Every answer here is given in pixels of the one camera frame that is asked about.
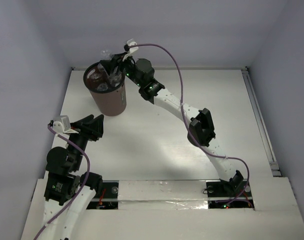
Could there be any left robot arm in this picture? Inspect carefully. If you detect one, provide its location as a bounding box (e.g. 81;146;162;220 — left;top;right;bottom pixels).
35;114;104;240

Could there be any clear bottle blue cap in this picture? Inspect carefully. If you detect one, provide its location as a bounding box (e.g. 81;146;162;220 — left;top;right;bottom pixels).
97;62;106;73

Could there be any blue label bottle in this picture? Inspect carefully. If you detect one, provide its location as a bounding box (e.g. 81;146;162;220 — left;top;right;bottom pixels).
96;83;109;92
88;72;104;85

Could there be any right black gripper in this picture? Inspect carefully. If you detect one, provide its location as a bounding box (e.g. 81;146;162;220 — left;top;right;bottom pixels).
100;52;143;88

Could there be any taped white front board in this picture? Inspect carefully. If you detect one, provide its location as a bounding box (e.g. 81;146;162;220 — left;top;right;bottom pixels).
118;180;208;210

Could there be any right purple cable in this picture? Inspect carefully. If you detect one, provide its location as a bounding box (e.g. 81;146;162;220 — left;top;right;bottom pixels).
129;43;251;210

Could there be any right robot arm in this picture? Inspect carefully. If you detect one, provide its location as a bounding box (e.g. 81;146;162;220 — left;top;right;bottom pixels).
99;54;244;197

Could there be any brown plastic waste bin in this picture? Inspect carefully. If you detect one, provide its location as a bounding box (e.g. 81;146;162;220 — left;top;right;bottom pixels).
83;62;127;117

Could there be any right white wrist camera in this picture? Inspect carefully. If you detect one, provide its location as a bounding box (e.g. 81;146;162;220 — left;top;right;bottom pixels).
122;38;139;61

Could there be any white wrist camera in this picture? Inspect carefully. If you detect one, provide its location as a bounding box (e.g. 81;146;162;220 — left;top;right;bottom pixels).
122;38;139;61
49;115;73;134

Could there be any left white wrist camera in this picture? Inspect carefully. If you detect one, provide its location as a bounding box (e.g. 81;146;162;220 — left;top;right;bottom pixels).
49;115;73;134

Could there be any aluminium rail right edge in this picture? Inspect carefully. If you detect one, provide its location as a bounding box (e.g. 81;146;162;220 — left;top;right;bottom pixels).
241;68;282;177

